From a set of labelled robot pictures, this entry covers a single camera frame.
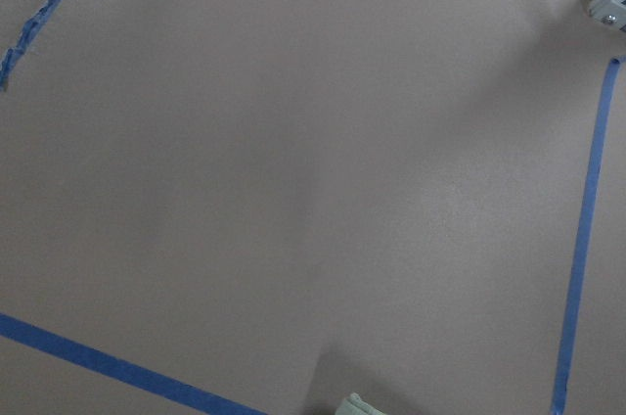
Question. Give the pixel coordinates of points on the green long sleeve shirt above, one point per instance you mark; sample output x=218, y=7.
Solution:
x=355, y=405

